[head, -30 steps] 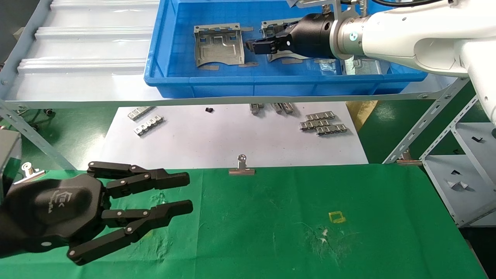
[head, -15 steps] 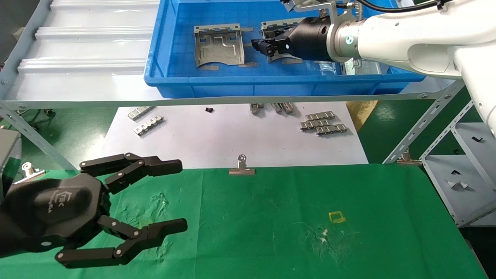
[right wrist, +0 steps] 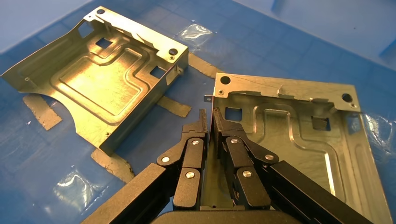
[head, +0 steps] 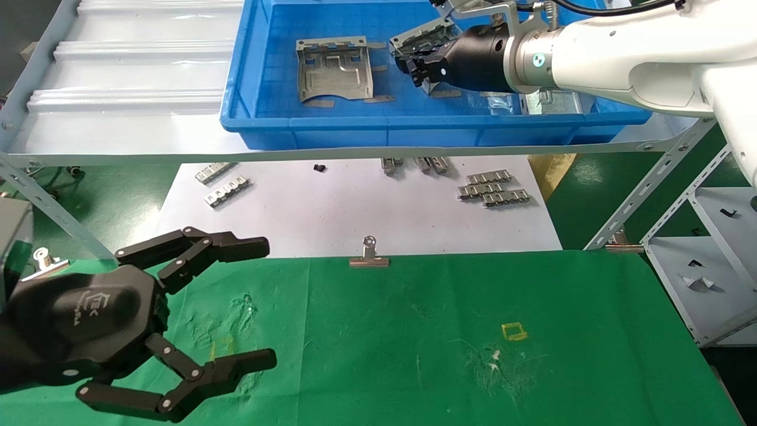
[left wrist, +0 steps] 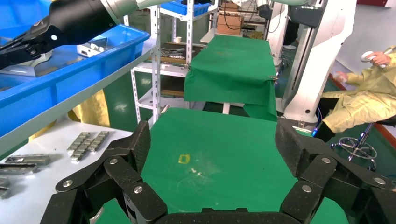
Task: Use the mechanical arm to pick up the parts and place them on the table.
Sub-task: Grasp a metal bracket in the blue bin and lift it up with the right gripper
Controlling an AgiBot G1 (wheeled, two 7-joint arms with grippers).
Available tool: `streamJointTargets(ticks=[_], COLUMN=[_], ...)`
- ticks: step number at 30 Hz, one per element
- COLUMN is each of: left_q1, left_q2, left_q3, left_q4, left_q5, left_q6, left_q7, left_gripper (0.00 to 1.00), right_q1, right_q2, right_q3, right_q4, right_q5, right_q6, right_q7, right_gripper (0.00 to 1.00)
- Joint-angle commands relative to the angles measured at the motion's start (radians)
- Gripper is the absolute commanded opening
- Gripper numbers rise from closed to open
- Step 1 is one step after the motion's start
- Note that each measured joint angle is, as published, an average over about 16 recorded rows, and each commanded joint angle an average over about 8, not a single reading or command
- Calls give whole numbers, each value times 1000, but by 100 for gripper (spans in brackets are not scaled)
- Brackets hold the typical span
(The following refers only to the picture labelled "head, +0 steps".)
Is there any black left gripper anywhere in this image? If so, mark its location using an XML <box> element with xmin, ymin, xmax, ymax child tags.
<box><xmin>0</xmin><ymin>227</ymin><xmax>277</xmax><ymax>423</ymax></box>

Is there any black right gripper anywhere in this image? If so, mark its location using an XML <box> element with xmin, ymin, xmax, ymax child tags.
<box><xmin>394</xmin><ymin>22</ymin><xmax>515</xmax><ymax>94</ymax></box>

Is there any stamped sheet metal bracket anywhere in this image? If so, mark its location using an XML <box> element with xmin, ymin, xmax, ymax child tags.
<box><xmin>389</xmin><ymin>17</ymin><xmax>461</xmax><ymax>96</ymax></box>
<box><xmin>520</xmin><ymin>89</ymin><xmax>596</xmax><ymax>115</ymax></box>
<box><xmin>296</xmin><ymin>35</ymin><xmax>374</xmax><ymax>103</ymax></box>

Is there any clear plastic film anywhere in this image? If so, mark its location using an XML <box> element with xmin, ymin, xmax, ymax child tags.
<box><xmin>486</xmin><ymin>95</ymin><xmax>522</xmax><ymax>114</ymax></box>

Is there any blue plastic bin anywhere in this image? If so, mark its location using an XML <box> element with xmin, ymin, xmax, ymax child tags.
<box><xmin>220</xmin><ymin>0</ymin><xmax>653</xmax><ymax>150</ymax></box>

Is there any white paper sheet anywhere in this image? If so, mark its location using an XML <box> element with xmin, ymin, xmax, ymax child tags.
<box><xmin>155</xmin><ymin>155</ymin><xmax>562</xmax><ymax>259</ymax></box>

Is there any green cloth mat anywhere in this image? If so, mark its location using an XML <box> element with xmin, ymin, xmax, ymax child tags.
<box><xmin>0</xmin><ymin>250</ymin><xmax>746</xmax><ymax>426</ymax></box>

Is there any brown cardboard piece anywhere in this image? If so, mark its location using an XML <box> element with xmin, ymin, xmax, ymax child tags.
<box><xmin>528</xmin><ymin>154</ymin><xmax>577</xmax><ymax>201</ymax></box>

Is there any white ribbed shelf panel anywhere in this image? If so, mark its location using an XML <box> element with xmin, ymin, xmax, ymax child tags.
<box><xmin>12</xmin><ymin>0</ymin><xmax>249</xmax><ymax>156</ymax></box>

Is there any grey slotted metal shelf frame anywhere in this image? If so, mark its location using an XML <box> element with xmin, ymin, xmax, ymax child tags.
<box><xmin>0</xmin><ymin>0</ymin><xmax>757</xmax><ymax>261</ymax></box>

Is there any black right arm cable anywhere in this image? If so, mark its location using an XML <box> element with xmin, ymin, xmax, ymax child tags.
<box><xmin>509</xmin><ymin>0</ymin><xmax>687</xmax><ymax>17</ymax></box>

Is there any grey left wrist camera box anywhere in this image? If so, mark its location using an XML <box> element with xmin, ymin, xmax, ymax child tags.
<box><xmin>0</xmin><ymin>198</ymin><xmax>34</xmax><ymax>308</ymax></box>

